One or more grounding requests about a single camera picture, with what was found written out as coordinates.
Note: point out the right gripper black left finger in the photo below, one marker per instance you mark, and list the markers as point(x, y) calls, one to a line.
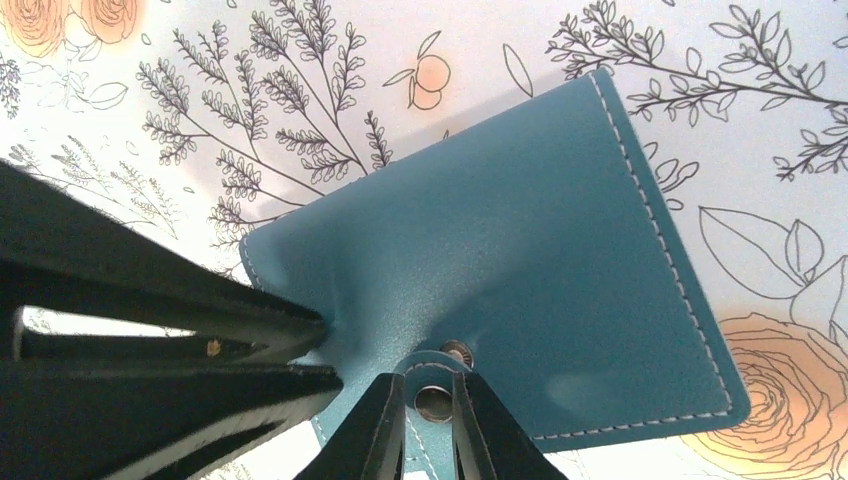
point(370, 442)

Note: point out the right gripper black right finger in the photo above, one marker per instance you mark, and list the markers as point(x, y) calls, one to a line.
point(487, 441)

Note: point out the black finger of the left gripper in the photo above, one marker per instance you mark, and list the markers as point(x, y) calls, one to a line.
point(94, 420)
point(60, 254)

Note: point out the teal leather card holder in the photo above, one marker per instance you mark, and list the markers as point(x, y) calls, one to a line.
point(535, 249)

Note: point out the floral patterned table mat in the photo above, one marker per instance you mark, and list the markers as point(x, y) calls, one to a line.
point(199, 122)

